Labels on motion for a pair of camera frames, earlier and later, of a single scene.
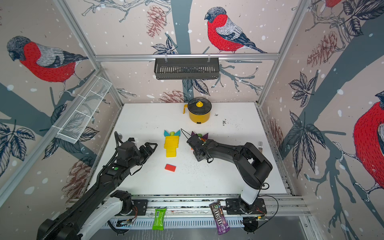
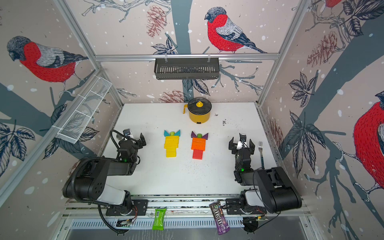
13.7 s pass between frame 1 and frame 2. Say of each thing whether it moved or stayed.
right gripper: moved
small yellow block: stayed
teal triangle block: stayed
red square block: moved
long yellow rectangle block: stayed
